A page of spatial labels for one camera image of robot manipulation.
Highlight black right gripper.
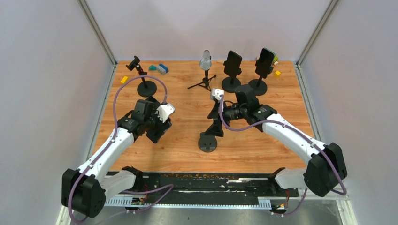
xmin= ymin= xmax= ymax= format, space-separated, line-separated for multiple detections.
xmin=205 ymin=100 xmax=247 ymax=136

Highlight grey round stand base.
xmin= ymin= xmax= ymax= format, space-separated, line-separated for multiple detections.
xmin=198 ymin=132 xmax=217 ymax=153

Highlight black phone stand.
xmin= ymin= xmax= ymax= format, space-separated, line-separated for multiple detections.
xmin=248 ymin=58 xmax=269 ymax=96
xmin=126 ymin=56 xmax=157 ymax=97
xmin=222 ymin=69 xmax=242 ymax=93

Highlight black teal-edged smartphone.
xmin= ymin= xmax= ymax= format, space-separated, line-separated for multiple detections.
xmin=255 ymin=48 xmax=276 ymax=78

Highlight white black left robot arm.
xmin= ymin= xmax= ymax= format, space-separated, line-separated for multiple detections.
xmin=61 ymin=97 xmax=175 ymax=218

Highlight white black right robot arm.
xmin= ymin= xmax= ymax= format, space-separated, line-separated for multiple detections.
xmin=205 ymin=84 xmax=347 ymax=197

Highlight yellow toy brick left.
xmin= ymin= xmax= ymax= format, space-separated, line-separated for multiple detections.
xmin=120 ymin=76 xmax=128 ymax=84

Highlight blue grey toy bricks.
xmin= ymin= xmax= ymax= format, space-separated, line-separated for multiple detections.
xmin=156 ymin=63 xmax=169 ymax=75

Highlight teal toy block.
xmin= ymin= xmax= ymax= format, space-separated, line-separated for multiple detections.
xmin=148 ymin=65 xmax=157 ymax=71

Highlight red toy brick car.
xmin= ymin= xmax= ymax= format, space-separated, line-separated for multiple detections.
xmin=273 ymin=56 xmax=279 ymax=66

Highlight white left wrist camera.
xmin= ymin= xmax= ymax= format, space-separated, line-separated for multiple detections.
xmin=157 ymin=103 xmax=175 ymax=123

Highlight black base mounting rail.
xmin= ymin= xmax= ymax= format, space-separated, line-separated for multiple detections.
xmin=112 ymin=171 xmax=299 ymax=206

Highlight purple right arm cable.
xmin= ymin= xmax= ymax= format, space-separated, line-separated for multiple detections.
xmin=217 ymin=94 xmax=348 ymax=217

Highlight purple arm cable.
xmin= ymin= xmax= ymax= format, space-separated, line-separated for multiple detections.
xmin=217 ymin=94 xmax=348 ymax=217
xmin=67 ymin=75 xmax=175 ymax=225

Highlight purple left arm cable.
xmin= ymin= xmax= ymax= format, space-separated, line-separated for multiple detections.
xmin=67 ymin=75 xmax=175 ymax=225

